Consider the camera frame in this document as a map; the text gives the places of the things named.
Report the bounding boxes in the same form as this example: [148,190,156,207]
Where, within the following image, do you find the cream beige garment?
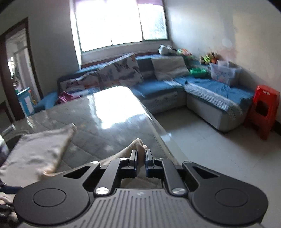
[0,122,148,189]

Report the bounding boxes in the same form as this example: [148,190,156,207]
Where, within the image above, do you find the magenta cloth on sofa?
[56,91,79,105]

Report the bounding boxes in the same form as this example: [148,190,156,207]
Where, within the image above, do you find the blue sectional sofa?
[34,56,254,132]

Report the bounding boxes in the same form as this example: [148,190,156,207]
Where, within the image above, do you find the butterfly print cushion left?
[60,71,101,96]

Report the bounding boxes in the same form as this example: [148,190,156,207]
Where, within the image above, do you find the butterfly print cushion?
[97,53,143,88]
[60,71,101,96]

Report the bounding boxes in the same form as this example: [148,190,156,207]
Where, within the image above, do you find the butterfly print cushion right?
[97,53,143,88]

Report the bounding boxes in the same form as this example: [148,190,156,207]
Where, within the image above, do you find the grey plain cushion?
[151,56,190,81]

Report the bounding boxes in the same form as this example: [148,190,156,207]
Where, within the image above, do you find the green plastic basin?
[189,68,208,78]

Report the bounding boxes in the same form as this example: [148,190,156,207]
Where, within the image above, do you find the clear plastic storage box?
[210,64,242,86]

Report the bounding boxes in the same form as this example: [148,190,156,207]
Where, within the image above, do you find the blue white cabinet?
[17,87,34,117]

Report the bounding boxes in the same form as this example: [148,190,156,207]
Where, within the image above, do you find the white plush toy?
[158,45,177,56]

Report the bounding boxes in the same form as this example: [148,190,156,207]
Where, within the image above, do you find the red plastic stool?
[248,85,280,140]

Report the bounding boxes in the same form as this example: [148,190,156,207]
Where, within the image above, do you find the window with green frame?
[73,1,168,52]

